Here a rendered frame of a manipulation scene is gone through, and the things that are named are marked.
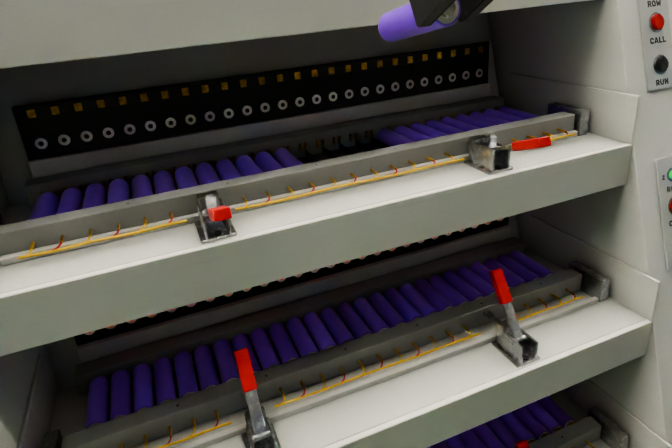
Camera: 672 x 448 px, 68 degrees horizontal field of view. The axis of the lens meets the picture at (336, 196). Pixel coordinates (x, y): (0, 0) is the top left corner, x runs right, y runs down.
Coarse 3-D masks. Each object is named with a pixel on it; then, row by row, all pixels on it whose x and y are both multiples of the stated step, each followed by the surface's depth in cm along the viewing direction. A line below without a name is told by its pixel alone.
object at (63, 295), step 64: (256, 128) 56; (576, 128) 55; (0, 192) 48; (384, 192) 45; (448, 192) 45; (512, 192) 48; (576, 192) 51; (0, 256) 38; (64, 256) 38; (128, 256) 37; (192, 256) 38; (256, 256) 40; (320, 256) 42; (0, 320) 34; (64, 320) 36; (128, 320) 37
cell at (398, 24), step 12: (456, 0) 26; (396, 12) 29; (408, 12) 28; (444, 12) 26; (456, 12) 26; (384, 24) 30; (396, 24) 29; (408, 24) 28; (432, 24) 26; (444, 24) 26; (384, 36) 31; (396, 36) 30; (408, 36) 29
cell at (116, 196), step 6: (114, 180) 48; (120, 180) 48; (114, 186) 46; (120, 186) 46; (126, 186) 47; (108, 192) 46; (114, 192) 45; (120, 192) 45; (126, 192) 46; (108, 198) 44; (114, 198) 43; (120, 198) 43; (126, 198) 44
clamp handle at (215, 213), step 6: (210, 198) 39; (210, 204) 39; (216, 204) 39; (210, 210) 34; (216, 210) 33; (222, 210) 33; (228, 210) 33; (210, 216) 34; (216, 216) 33; (222, 216) 33; (228, 216) 33
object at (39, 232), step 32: (480, 128) 53; (512, 128) 52; (544, 128) 54; (352, 160) 46; (384, 160) 48; (416, 160) 49; (192, 192) 42; (224, 192) 43; (256, 192) 44; (288, 192) 45; (32, 224) 38; (64, 224) 39; (96, 224) 40; (128, 224) 41; (32, 256) 37
